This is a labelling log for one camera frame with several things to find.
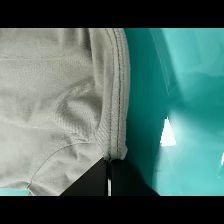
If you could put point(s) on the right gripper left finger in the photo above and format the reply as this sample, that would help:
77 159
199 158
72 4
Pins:
91 182

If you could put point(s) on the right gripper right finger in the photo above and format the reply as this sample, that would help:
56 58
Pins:
130 181

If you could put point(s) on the grey T-shirt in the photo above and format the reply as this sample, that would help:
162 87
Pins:
53 100

